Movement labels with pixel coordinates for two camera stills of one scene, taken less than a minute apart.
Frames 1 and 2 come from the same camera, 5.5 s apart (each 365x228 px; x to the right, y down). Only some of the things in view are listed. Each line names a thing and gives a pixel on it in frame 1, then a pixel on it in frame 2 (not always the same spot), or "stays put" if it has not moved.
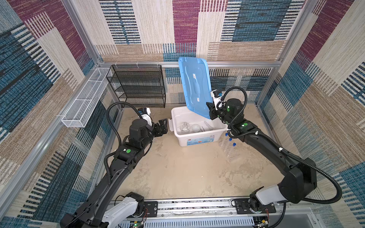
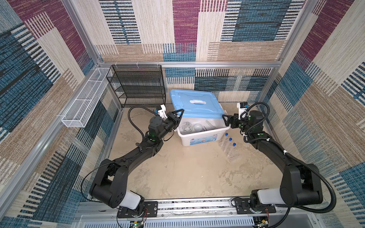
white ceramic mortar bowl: x=196 y=128 stays put
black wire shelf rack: x=138 y=85 stays put
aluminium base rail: x=221 y=213 stays put
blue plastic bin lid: x=197 y=83 -> x=196 y=103
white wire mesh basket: x=79 y=112 stays put
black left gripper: x=162 y=128 -> x=174 y=121
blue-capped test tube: x=231 y=154 stays put
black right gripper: x=212 y=110 -> x=235 y=118
